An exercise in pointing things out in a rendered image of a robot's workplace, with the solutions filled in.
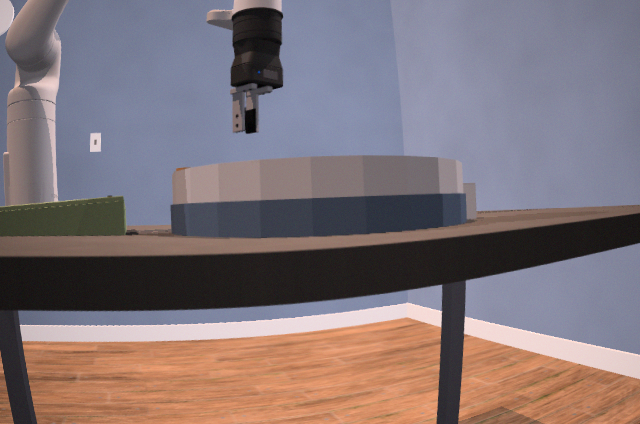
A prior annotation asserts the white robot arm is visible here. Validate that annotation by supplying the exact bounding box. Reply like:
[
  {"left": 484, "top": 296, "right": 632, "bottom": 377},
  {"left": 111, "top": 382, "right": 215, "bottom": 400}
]
[{"left": 3, "top": 0, "right": 69, "bottom": 206}]

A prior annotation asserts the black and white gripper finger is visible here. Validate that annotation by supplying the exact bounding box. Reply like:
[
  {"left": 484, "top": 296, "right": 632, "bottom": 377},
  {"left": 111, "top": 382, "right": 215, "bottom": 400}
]
[
  {"left": 245, "top": 86, "right": 273, "bottom": 134},
  {"left": 230, "top": 83, "right": 257, "bottom": 133}
]

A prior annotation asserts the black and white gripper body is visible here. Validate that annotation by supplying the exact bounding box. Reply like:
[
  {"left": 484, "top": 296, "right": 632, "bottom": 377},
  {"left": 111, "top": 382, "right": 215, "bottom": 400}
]
[{"left": 206, "top": 0, "right": 283, "bottom": 89}]

